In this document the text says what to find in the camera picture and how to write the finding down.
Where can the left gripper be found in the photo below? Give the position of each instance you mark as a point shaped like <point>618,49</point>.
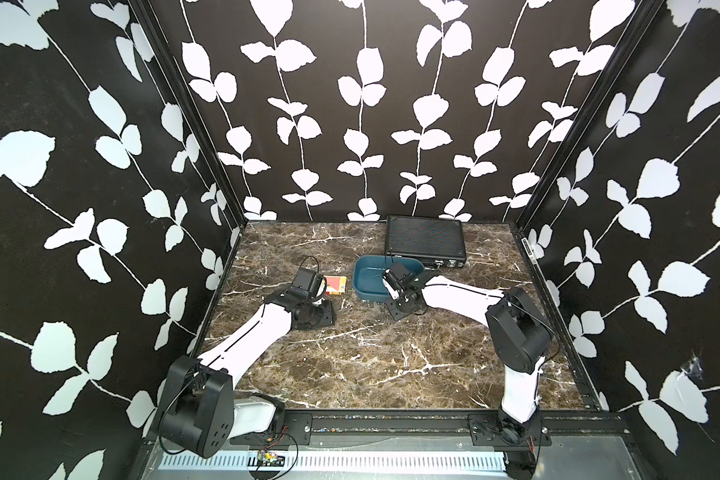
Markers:
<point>328,316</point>

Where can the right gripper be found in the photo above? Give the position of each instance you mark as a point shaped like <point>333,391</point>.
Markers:
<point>394,312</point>

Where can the teal plastic storage box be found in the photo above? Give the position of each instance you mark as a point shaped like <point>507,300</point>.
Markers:
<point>368,271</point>

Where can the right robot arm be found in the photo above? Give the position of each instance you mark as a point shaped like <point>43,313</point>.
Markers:
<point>519,333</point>

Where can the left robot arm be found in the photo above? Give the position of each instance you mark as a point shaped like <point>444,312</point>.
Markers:
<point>198,411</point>

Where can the small card box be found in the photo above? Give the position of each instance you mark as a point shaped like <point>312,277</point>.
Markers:
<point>335,285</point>

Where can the white perforated strip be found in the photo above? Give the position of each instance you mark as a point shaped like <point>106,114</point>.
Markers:
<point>404,462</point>

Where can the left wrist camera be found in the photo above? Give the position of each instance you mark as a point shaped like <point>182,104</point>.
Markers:
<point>308,285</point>

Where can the black front mounting rail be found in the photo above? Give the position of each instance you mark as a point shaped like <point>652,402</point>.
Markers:
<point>480,427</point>

